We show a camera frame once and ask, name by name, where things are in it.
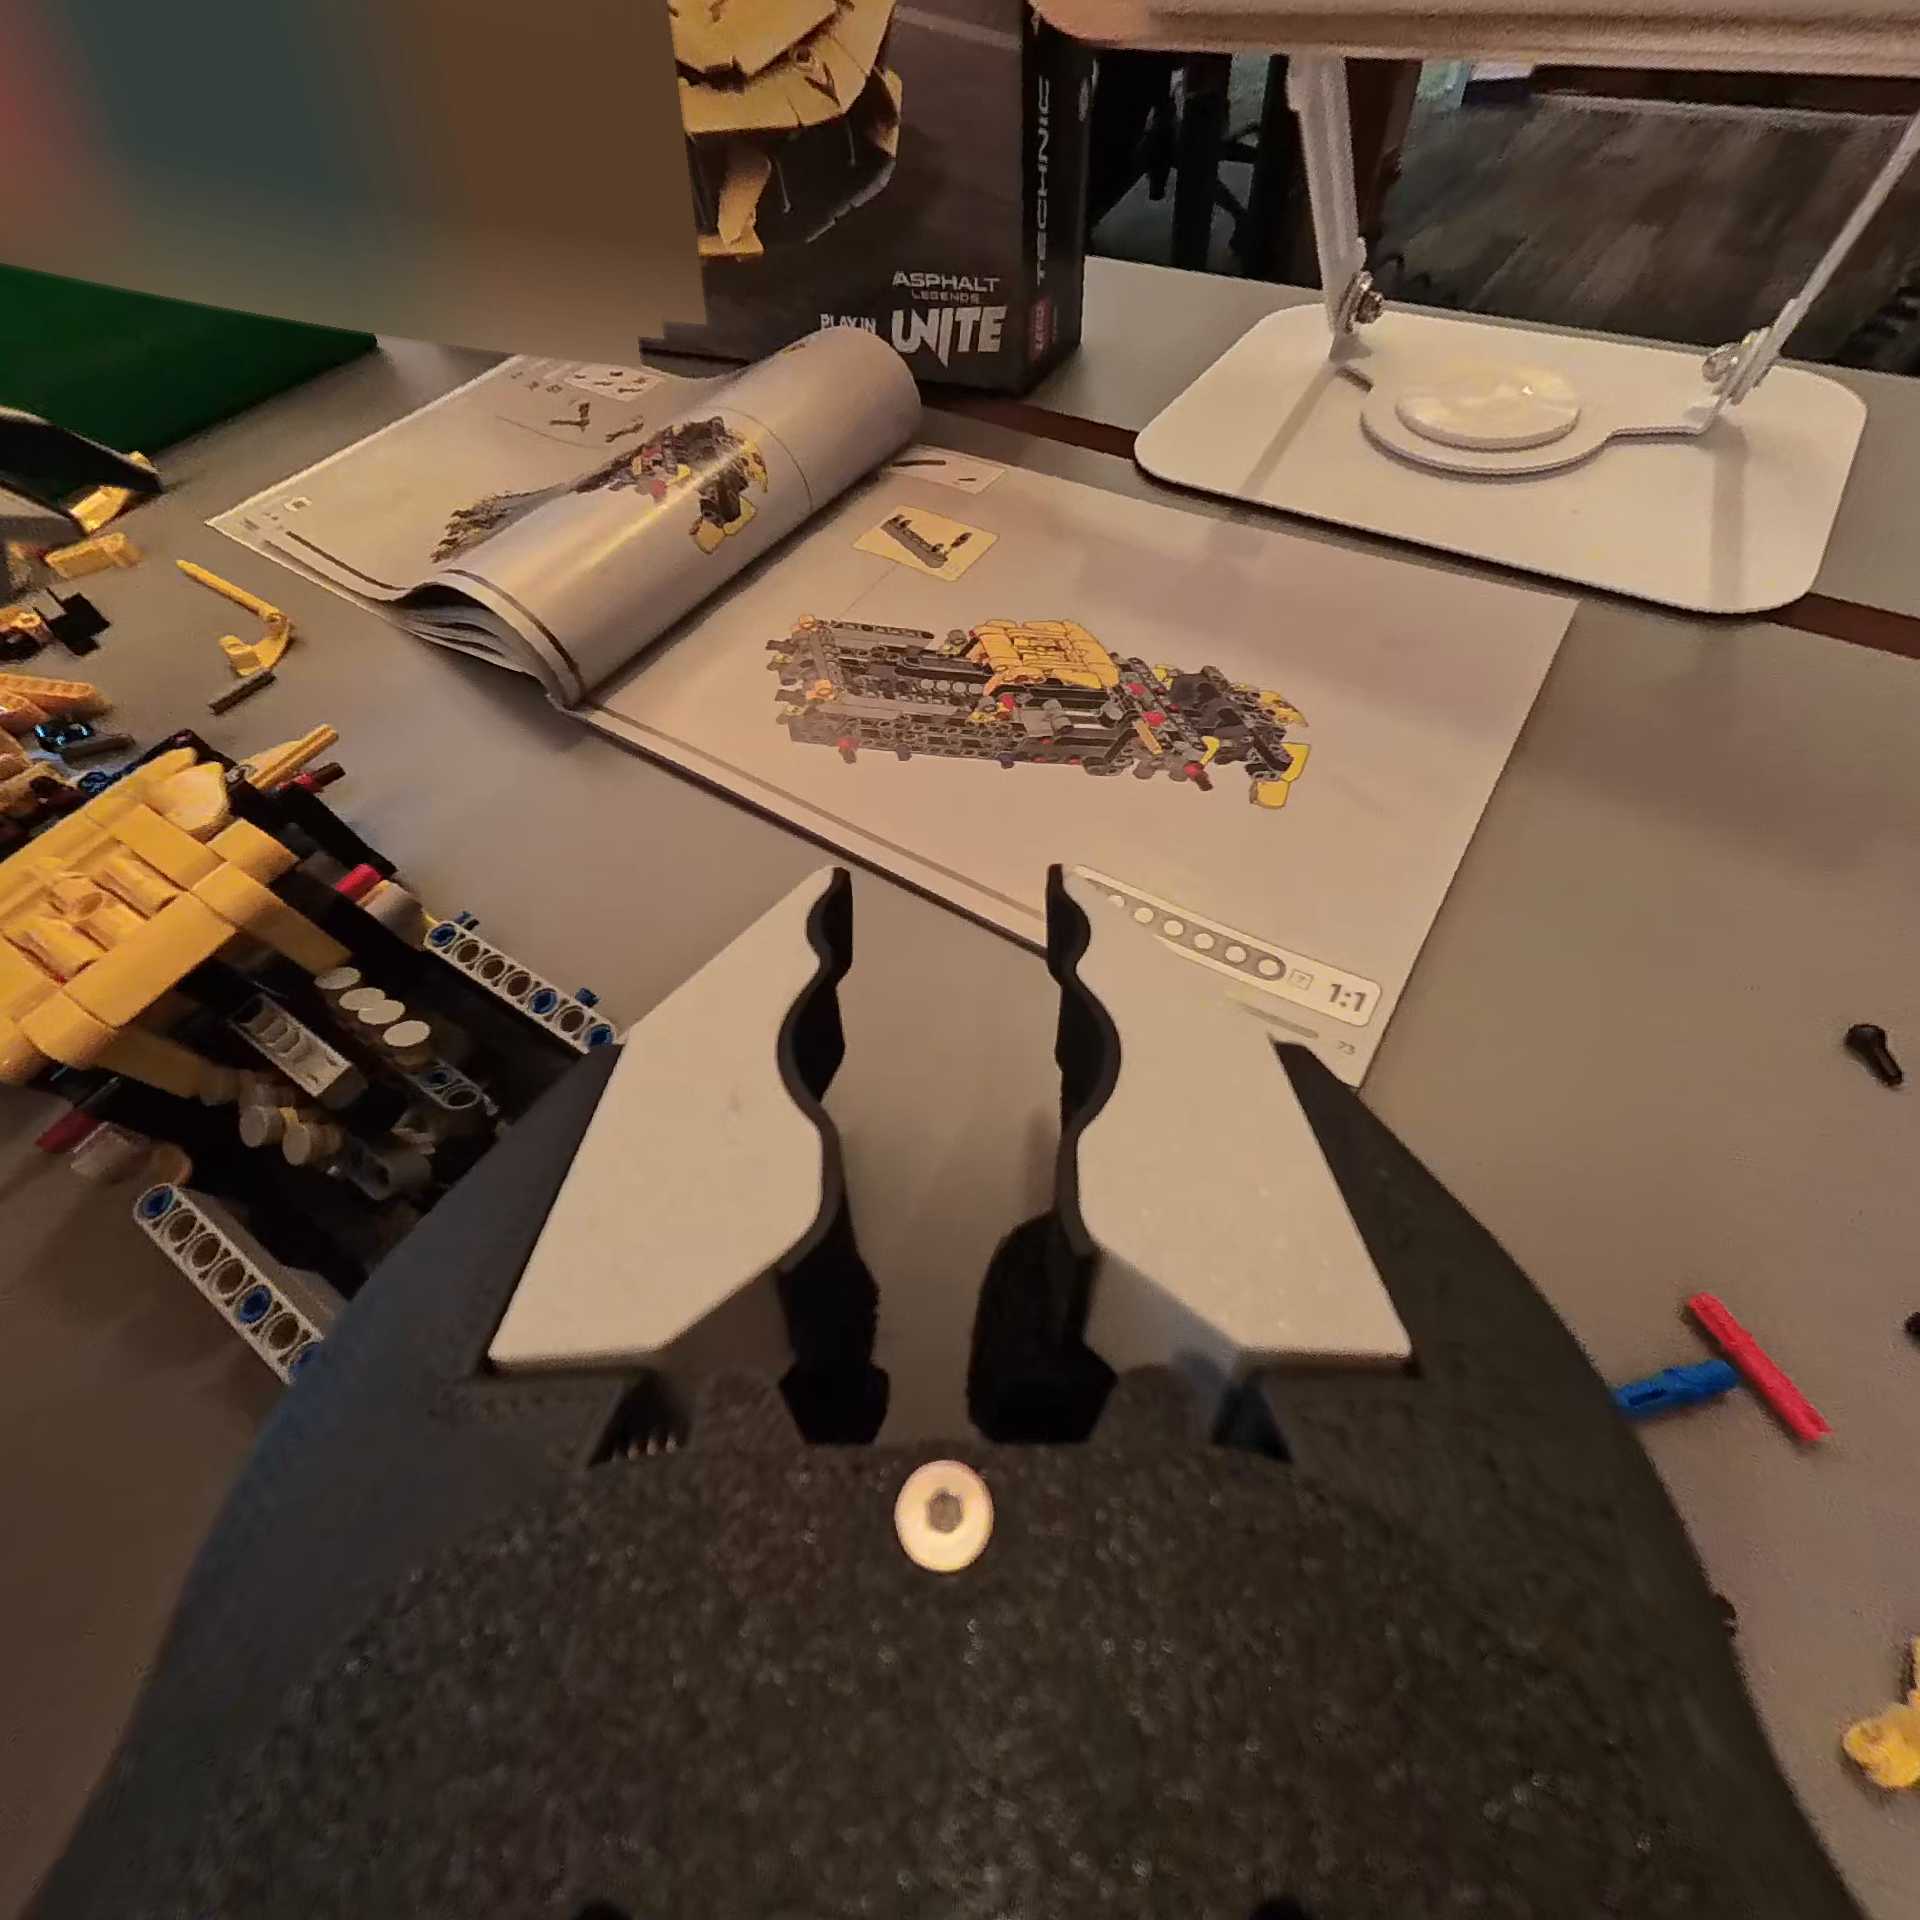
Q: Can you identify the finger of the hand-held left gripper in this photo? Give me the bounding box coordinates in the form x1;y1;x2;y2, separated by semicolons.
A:
0;408;164;549

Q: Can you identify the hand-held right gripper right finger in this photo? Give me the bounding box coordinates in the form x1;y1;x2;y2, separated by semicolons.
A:
971;863;1416;1445

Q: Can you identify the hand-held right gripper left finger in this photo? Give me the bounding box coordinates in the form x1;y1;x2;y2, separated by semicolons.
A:
489;866;888;1445

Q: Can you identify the partly built toy car model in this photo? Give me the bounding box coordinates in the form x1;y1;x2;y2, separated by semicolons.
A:
0;726;619;1381

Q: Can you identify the instruction booklet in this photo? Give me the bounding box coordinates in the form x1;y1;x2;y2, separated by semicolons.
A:
210;325;1578;1085

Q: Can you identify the grey desk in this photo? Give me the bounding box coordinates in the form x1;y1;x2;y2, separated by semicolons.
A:
0;254;1920;1920

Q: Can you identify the green plastic bin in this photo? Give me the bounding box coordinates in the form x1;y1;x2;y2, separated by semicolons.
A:
0;262;378;503

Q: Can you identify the pile of yellow body panels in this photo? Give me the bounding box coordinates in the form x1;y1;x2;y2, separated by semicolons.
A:
0;442;302;767

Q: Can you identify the large scatter of coloured pins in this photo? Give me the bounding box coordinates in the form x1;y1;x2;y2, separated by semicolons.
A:
1612;1289;1920;1793

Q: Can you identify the instruction sheet on stand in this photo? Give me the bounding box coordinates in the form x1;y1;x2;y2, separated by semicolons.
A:
1033;0;1920;618

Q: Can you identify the toy car set box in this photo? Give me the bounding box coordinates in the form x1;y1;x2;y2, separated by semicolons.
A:
644;0;1097;400

